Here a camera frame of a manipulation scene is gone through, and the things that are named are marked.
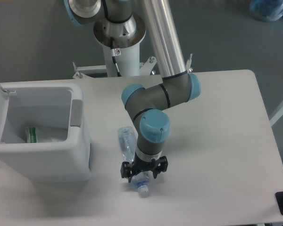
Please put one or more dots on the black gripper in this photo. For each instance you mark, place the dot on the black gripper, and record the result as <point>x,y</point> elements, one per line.
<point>129,170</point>

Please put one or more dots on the crushed clear plastic bottle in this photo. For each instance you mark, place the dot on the crushed clear plastic bottle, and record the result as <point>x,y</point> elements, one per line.
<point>128,143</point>

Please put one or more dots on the clear plastic bag green strip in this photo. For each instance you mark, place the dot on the clear plastic bag green strip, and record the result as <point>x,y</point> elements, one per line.
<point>41,134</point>

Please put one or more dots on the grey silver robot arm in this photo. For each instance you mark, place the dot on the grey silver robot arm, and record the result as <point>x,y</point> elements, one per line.
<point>146,106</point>

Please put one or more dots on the white trash can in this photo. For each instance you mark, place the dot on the white trash can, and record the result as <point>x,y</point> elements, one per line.
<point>55,105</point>

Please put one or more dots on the blue plastic bag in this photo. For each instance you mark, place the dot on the blue plastic bag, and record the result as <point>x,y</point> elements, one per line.
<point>266,10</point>

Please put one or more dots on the white pedestal base frame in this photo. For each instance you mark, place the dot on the white pedestal base frame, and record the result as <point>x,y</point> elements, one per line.
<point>146,68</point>

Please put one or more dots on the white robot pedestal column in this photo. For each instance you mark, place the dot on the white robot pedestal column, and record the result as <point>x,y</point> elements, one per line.
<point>122,56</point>

